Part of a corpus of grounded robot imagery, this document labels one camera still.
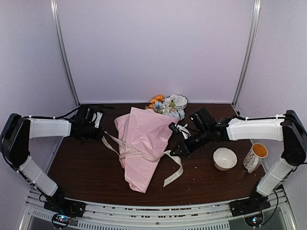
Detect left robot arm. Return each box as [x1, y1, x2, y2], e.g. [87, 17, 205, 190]
[0, 105, 104, 213]

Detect left aluminium frame post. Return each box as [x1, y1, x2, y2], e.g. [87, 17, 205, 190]
[50, 0, 80, 105]

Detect right aluminium frame post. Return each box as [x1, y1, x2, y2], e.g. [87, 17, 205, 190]
[232, 0, 261, 108]

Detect blue hydrangea flower stem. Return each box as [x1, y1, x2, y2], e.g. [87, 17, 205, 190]
[153, 102, 185, 121]

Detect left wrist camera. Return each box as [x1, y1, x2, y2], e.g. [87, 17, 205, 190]
[92, 112, 104, 128]

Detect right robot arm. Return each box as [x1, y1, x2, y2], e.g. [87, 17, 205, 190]
[170, 108, 307, 212]

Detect white mug yellow inside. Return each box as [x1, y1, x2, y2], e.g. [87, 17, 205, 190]
[243, 143, 268, 173]

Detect round white bowl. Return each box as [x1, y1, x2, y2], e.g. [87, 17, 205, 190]
[213, 148, 237, 172]

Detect white flower stem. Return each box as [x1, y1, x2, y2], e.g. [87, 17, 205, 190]
[163, 94, 179, 113]

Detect cream printed ribbon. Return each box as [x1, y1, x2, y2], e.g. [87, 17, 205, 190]
[101, 132, 184, 187]

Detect orange flower stem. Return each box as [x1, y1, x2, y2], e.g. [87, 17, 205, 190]
[149, 94, 164, 109]

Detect aluminium front rail base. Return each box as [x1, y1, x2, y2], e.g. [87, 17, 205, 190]
[19, 184, 298, 230]

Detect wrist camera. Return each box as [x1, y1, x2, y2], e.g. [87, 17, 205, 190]
[92, 112, 104, 128]
[168, 122, 190, 139]

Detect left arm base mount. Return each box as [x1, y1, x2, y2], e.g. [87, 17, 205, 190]
[44, 199, 86, 218]

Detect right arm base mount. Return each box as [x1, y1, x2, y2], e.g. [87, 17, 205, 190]
[229, 198, 271, 217]

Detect aluminium frame post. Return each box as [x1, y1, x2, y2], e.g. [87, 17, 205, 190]
[50, 0, 80, 105]
[232, 0, 261, 108]

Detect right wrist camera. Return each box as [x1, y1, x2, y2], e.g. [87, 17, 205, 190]
[168, 122, 190, 139]

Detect pink wrapping paper sheet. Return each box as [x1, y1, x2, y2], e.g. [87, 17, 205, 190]
[114, 107, 178, 193]

